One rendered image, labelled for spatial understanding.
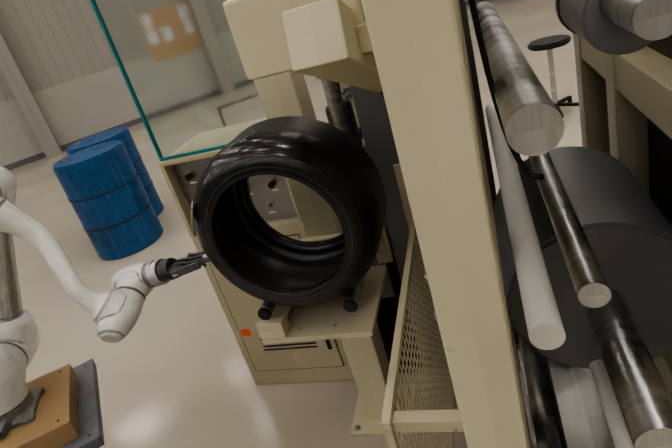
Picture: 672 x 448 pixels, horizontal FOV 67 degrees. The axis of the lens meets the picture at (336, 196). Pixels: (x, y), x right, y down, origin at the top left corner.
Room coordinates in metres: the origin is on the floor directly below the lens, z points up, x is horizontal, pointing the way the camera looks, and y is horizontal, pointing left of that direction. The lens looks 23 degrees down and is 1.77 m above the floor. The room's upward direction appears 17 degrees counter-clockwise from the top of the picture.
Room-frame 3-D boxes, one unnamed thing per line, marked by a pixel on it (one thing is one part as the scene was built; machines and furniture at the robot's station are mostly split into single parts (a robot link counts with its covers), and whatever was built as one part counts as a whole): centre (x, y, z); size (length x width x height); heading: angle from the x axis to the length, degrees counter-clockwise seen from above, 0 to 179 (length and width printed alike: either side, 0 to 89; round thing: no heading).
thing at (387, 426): (1.14, -0.11, 0.65); 0.90 x 0.02 x 0.70; 161
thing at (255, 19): (1.25, -0.11, 1.71); 0.61 x 0.25 x 0.15; 161
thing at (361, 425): (1.71, 0.07, 0.01); 0.27 x 0.27 x 0.02; 71
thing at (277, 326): (1.51, 0.26, 0.83); 0.36 x 0.09 x 0.06; 161
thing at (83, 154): (4.94, 2.10, 0.48); 1.31 x 0.81 x 0.97; 25
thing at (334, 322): (1.46, 0.13, 0.80); 0.37 x 0.36 x 0.02; 71
